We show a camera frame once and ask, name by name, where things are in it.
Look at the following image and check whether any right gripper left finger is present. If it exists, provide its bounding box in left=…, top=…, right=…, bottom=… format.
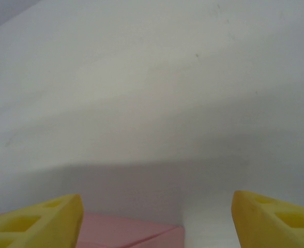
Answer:
left=0, top=193, right=84, bottom=248

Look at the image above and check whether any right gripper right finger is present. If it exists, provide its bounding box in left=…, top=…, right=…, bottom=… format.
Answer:
left=231, top=190, right=304, bottom=248

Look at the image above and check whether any pink paper box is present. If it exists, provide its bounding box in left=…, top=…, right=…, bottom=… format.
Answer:
left=0, top=211, right=185, bottom=248

